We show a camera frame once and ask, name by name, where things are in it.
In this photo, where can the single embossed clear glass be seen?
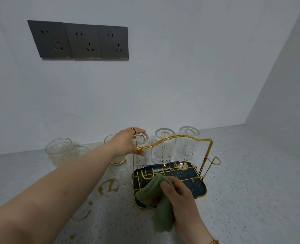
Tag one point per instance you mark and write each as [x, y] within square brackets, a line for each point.
[141, 160]
[188, 144]
[164, 147]

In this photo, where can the person's left hand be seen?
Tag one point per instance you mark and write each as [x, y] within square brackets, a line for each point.
[124, 144]

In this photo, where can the green cloth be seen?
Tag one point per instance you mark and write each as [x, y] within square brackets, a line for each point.
[162, 210]

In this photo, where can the cluster of embossed glasses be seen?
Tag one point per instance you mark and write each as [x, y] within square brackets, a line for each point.
[57, 149]

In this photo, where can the person's right hand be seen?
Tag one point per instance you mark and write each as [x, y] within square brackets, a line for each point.
[185, 208]

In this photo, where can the person's left forearm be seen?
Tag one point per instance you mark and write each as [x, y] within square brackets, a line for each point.
[48, 190]

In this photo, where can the small clear round piece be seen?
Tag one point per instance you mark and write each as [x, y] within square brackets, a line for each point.
[183, 165]

